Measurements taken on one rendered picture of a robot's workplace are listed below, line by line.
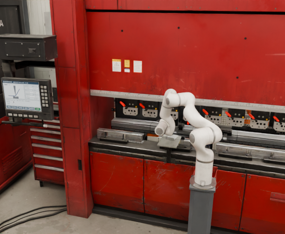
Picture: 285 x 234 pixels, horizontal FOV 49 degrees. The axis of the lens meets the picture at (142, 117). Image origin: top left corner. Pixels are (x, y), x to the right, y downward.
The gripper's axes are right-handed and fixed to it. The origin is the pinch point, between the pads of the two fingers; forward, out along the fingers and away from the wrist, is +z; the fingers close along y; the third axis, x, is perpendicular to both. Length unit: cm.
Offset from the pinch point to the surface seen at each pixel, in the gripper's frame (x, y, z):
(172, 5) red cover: 101, 1, 2
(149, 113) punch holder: 2.4, -18.2, 3.5
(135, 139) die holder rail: -27.2, -32.9, 5.3
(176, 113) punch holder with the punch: 5.6, 7.7, 3.5
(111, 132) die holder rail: -22, -60, 5
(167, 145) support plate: -18.4, 4.6, -17.2
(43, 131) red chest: -37, -150, 18
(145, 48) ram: 65, -24, 4
